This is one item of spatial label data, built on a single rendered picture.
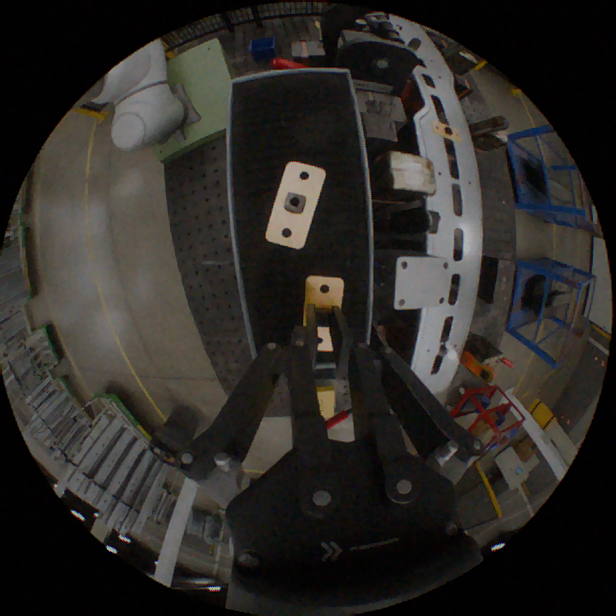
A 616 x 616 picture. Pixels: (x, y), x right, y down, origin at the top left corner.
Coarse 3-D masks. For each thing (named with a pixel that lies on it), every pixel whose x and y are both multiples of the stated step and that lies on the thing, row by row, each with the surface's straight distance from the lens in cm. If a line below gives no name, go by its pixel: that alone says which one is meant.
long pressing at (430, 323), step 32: (416, 32) 92; (448, 96) 66; (416, 128) 49; (448, 192) 48; (480, 192) 57; (448, 224) 46; (480, 224) 54; (448, 256) 47; (480, 256) 55; (448, 288) 48; (416, 320) 47; (416, 352) 50; (448, 384) 68
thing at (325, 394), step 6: (318, 390) 28; (324, 390) 28; (330, 390) 28; (318, 396) 28; (324, 396) 28; (330, 396) 29; (324, 402) 29; (330, 402) 30; (324, 408) 30; (330, 408) 31; (324, 414) 32; (330, 414) 32
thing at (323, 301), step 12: (312, 276) 20; (312, 288) 20; (336, 288) 20; (312, 300) 20; (324, 300) 20; (336, 300) 21; (324, 312) 20; (324, 324) 20; (324, 336) 22; (324, 348) 23
